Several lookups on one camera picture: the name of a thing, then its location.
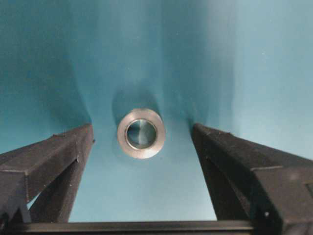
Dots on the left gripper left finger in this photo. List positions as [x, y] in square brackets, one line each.
[39, 182]

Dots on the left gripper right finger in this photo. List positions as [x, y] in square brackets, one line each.
[251, 181]

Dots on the silver metal washer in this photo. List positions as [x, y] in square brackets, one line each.
[141, 133]

